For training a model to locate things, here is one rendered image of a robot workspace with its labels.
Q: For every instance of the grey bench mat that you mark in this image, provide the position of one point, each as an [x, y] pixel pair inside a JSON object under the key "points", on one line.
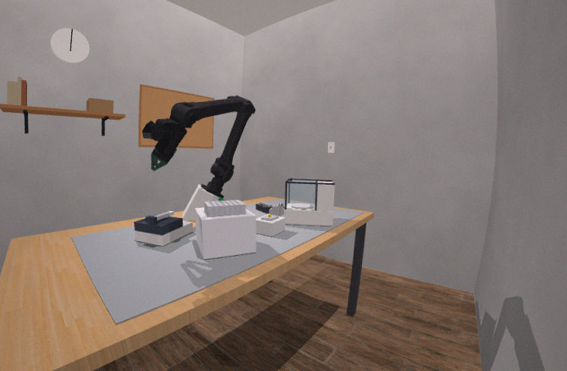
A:
{"points": [[133, 277]]}

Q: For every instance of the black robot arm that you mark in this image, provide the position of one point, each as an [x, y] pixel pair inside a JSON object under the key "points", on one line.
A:
{"points": [[172, 129]]}

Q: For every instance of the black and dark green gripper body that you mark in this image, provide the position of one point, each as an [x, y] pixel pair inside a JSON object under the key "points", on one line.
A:
{"points": [[168, 153]]}

